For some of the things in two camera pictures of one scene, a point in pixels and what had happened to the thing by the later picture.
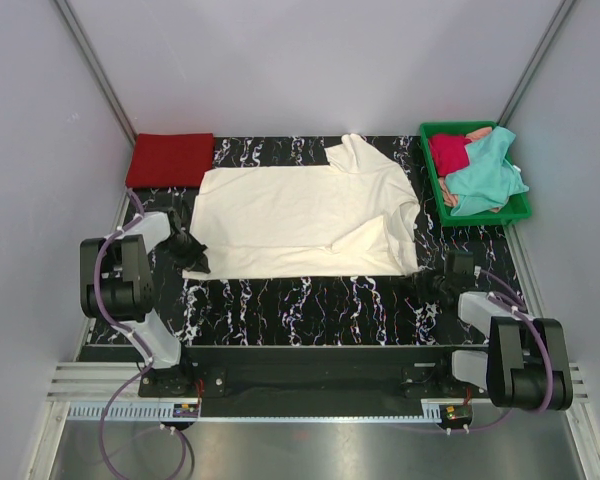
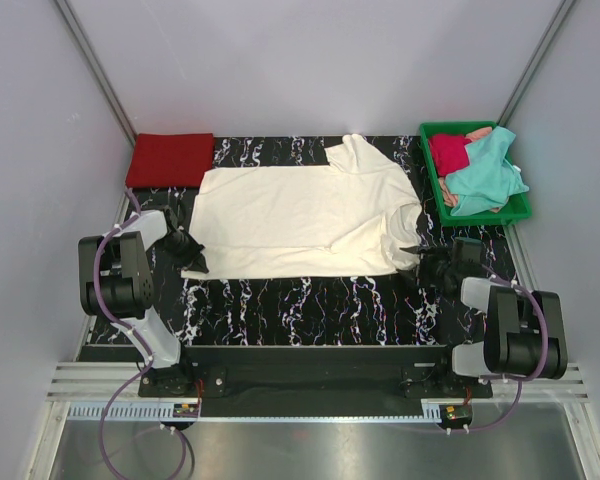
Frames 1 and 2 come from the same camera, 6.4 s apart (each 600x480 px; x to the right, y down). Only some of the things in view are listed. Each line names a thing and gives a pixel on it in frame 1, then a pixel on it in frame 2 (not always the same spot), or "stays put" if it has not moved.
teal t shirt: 491,177 stays put
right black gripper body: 429,285 -> 435,265
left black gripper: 200,263 stays put
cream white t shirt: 356,217 stays put
